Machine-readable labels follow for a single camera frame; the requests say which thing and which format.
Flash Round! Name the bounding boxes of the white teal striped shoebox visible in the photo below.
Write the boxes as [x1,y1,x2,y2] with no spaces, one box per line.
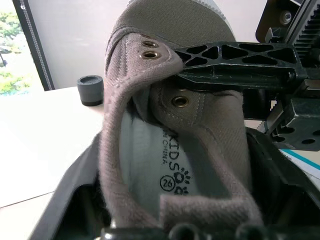
[278,147,320,181]

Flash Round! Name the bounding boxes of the black window frame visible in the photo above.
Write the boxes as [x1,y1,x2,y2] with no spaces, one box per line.
[11,0,55,91]

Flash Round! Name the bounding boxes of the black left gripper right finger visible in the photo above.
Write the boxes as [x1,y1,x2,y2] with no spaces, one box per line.
[246,131,320,240]

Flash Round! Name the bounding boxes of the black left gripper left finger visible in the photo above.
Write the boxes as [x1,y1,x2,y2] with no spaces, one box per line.
[32,136,112,240]

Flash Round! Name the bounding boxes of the grey canvas kids shoe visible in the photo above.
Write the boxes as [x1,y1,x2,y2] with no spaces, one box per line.
[98,0,264,229]

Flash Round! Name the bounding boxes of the lattice finger of the black right gripper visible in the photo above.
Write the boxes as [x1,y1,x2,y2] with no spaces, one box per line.
[173,40,308,93]
[243,88,320,153]

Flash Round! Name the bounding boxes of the grey round rubber pad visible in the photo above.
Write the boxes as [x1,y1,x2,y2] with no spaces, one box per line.
[76,75,105,107]

